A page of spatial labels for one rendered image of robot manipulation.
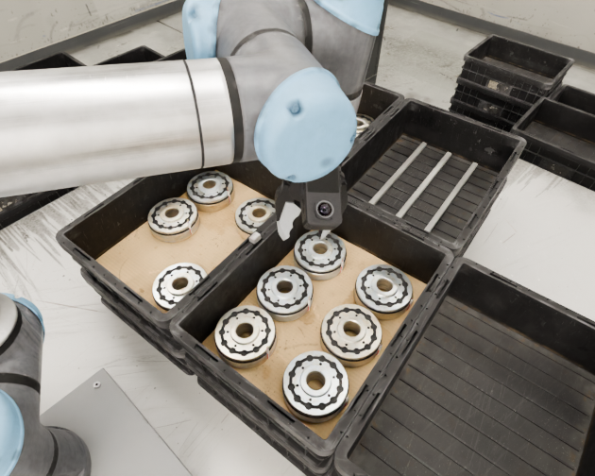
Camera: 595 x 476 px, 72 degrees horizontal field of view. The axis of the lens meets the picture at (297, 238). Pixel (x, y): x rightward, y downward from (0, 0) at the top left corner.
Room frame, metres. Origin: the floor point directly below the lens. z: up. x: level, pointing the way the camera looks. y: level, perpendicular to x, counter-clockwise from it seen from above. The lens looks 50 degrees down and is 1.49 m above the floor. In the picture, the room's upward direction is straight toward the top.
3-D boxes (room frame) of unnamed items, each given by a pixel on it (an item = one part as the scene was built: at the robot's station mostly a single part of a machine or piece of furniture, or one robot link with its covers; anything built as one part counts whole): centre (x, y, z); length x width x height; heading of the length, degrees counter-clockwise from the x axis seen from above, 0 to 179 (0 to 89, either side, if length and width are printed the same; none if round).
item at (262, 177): (0.54, 0.20, 0.87); 0.40 x 0.30 x 0.11; 143
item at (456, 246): (0.68, -0.28, 0.92); 0.40 x 0.30 x 0.02; 143
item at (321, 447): (0.36, -0.04, 0.92); 0.40 x 0.30 x 0.02; 143
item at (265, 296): (0.41, 0.02, 0.86); 0.10 x 0.10 x 0.01
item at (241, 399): (0.36, -0.04, 0.87); 0.40 x 0.30 x 0.11; 143
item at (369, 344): (0.32, -0.09, 0.86); 0.10 x 0.10 x 0.01
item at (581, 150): (1.25, -1.03, 0.37); 0.40 x 0.30 x 0.45; 48
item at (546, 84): (1.82, -1.01, 0.37); 0.40 x 0.30 x 0.45; 48
